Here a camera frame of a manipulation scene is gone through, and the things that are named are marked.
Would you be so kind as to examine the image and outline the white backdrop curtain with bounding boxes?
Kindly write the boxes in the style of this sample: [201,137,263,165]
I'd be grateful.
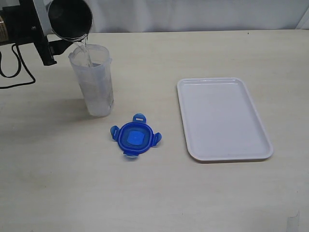
[86,0,309,33]

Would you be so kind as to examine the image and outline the blue snap-lock container lid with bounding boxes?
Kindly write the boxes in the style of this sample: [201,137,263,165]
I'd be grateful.
[110,113,162,159]

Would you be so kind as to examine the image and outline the clear plastic tall container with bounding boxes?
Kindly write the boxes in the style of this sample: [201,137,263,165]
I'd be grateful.
[69,44,114,117]

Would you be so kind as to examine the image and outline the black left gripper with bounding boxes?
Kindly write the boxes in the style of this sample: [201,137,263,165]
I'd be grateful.
[0,0,73,66]

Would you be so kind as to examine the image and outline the white rectangular plastic tray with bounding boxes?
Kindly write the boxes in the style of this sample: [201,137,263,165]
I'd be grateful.
[177,77,274,162]

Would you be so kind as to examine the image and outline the stainless steel cup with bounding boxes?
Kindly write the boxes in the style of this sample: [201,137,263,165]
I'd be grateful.
[46,0,93,42]

